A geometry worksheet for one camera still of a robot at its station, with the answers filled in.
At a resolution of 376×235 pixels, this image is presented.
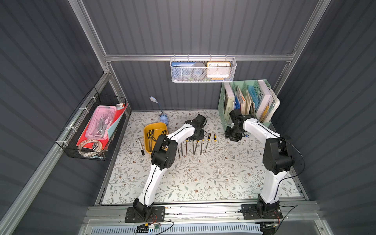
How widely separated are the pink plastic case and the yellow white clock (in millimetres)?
592

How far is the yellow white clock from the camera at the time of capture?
2.94 feet

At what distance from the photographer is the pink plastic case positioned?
693mm

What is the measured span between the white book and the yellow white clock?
0.28m

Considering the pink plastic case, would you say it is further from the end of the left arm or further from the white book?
the white book

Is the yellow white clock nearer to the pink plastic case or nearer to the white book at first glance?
the white book

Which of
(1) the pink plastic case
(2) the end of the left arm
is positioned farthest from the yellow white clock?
(1) the pink plastic case

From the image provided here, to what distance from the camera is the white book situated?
955mm

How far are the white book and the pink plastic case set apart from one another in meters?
0.91
